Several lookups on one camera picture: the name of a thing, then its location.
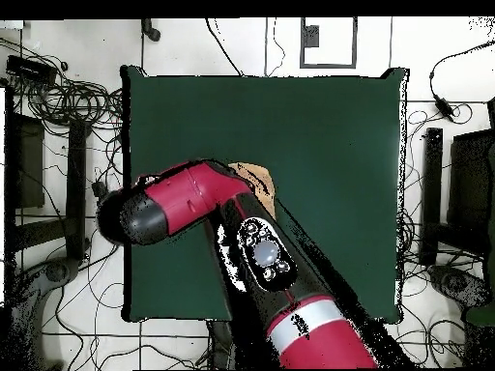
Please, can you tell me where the tan terry towel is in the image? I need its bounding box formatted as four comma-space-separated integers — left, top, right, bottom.
227, 161, 278, 220

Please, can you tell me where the black flat box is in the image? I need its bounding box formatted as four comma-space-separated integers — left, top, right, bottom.
5, 54, 59, 87

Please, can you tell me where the dark green table cloth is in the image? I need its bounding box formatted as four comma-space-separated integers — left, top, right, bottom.
120, 64, 411, 325

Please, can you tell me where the black power strip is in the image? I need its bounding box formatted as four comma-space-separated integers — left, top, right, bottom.
91, 180, 123, 245

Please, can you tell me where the grey square plate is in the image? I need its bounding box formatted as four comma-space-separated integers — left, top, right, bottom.
303, 24, 321, 48

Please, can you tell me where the small black caster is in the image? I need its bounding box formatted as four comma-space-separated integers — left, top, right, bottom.
140, 17, 161, 43

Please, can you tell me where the grey stand foot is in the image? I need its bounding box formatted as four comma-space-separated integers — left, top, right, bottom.
426, 264, 492, 310
7, 256, 82, 371

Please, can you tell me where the black power adapter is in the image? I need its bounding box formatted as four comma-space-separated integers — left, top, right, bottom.
433, 94, 456, 122

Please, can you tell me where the long black cable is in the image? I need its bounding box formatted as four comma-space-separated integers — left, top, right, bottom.
204, 17, 246, 77

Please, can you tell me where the grey rectangular floor frame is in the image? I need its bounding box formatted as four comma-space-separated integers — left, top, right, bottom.
299, 16, 358, 70

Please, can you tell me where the thin black cable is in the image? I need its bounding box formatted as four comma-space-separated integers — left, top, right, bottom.
270, 17, 287, 77

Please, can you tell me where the black metal frame stand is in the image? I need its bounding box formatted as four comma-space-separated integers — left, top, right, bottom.
419, 96, 495, 268
2, 78, 92, 268

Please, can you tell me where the black cable tangle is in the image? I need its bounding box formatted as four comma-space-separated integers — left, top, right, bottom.
7, 38, 125, 132

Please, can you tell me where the black adapter cable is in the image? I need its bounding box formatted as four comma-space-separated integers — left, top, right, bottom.
428, 40, 495, 101

